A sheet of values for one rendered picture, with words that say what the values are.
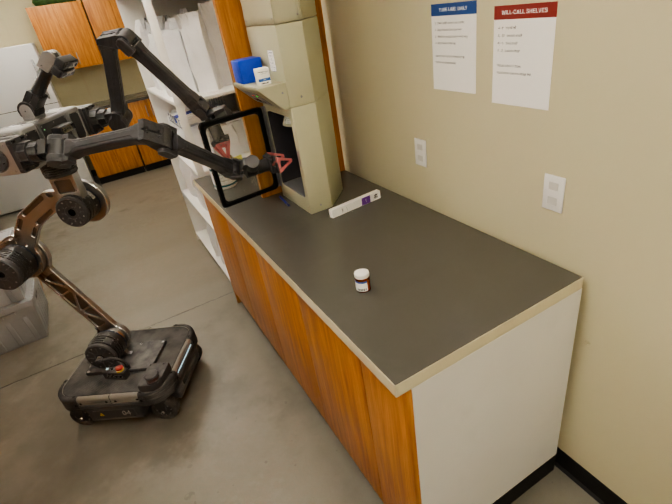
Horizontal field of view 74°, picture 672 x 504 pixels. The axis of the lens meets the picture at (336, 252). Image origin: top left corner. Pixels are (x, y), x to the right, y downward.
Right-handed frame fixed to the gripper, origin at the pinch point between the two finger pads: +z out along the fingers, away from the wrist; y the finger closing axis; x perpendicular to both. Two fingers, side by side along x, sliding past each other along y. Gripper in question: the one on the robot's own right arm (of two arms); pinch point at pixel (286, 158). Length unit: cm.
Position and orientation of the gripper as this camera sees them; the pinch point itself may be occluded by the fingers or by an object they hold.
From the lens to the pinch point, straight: 205.2
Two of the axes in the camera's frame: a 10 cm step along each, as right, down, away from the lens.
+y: -4.6, -3.7, 8.1
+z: 8.7, -3.6, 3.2
